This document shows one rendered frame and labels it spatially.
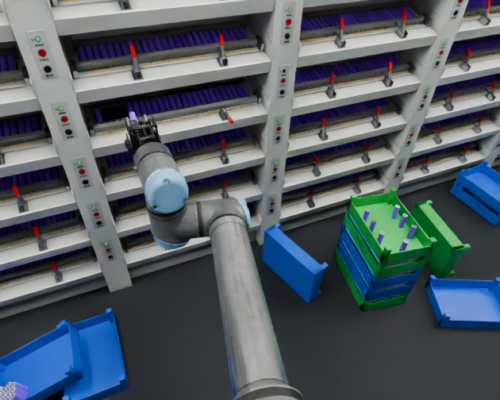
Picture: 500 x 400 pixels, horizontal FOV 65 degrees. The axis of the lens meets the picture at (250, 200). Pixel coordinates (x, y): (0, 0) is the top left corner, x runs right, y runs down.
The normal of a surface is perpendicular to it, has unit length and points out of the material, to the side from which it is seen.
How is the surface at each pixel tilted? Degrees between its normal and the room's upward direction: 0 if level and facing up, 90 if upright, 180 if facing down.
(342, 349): 0
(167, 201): 81
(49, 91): 90
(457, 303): 0
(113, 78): 16
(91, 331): 0
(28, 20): 90
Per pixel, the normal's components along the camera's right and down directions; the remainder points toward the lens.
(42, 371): -0.26, -0.62
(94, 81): 0.14, -0.53
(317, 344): 0.03, -0.73
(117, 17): 0.37, 0.81
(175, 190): 0.40, 0.50
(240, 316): -0.29, -0.78
